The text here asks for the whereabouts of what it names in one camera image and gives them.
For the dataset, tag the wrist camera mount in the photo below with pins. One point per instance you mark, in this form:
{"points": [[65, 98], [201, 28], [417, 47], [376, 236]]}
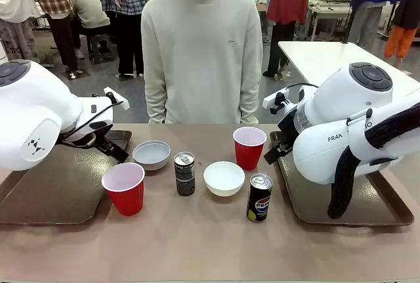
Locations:
{"points": [[273, 98], [116, 100]]}

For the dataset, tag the black Pepsi can, round logo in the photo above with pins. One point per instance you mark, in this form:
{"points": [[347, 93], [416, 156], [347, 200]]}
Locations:
{"points": [[259, 202]]}

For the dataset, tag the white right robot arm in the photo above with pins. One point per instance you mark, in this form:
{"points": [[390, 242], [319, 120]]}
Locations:
{"points": [[328, 151]]}

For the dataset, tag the person's right forearm, cream sleeve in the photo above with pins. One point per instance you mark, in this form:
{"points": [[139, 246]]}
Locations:
{"points": [[155, 99]]}

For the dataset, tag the white plastic bowl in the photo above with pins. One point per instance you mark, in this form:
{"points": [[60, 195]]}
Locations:
{"points": [[224, 181]]}

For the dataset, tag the black grey-print Pepsi can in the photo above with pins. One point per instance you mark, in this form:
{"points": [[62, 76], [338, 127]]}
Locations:
{"points": [[184, 178]]}

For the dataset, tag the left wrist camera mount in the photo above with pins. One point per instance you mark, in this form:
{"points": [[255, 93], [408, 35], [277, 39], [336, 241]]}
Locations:
{"points": [[116, 100]]}

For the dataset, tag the red plastic party cup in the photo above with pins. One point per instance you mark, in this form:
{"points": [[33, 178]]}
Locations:
{"points": [[248, 156], [126, 199]]}

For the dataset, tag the bystander in white jacket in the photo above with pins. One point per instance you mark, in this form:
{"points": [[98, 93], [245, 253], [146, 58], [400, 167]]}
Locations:
{"points": [[13, 0]]}

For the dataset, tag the brown plastic serving tray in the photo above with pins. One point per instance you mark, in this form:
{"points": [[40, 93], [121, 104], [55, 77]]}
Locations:
{"points": [[311, 205], [65, 187]]}

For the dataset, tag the large white table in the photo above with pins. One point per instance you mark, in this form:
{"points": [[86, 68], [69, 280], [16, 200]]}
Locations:
{"points": [[315, 59]]}

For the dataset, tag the grey step stool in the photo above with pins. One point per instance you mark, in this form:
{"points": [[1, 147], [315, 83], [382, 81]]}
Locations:
{"points": [[98, 46]]}

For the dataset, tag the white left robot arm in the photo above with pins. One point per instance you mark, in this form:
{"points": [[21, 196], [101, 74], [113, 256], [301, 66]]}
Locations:
{"points": [[29, 105]]}

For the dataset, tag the bystander in orange trousers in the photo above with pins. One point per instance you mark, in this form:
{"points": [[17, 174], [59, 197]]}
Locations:
{"points": [[398, 40]]}

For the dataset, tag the grey plastic bowl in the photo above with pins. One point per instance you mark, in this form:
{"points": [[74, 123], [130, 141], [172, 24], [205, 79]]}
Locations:
{"points": [[151, 156]]}

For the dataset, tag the seated bystander in grey hoodie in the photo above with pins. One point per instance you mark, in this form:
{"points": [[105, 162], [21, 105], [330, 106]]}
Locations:
{"points": [[88, 10]]}

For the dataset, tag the person in cream sweater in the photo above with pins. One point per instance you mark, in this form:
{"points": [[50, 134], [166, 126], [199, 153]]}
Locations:
{"points": [[200, 50]]}

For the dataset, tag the white background workbench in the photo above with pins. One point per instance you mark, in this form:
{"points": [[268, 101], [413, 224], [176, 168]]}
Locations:
{"points": [[328, 12]]}

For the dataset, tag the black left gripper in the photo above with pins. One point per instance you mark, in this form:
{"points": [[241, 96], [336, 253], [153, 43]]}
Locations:
{"points": [[100, 142]]}

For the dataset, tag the person's left forearm, cream sleeve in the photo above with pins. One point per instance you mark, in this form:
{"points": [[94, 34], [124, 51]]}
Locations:
{"points": [[250, 99]]}

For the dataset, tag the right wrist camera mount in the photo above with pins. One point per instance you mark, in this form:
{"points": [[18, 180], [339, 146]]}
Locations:
{"points": [[273, 98]]}

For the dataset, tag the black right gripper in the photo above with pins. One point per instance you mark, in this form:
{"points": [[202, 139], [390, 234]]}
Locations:
{"points": [[287, 128]]}

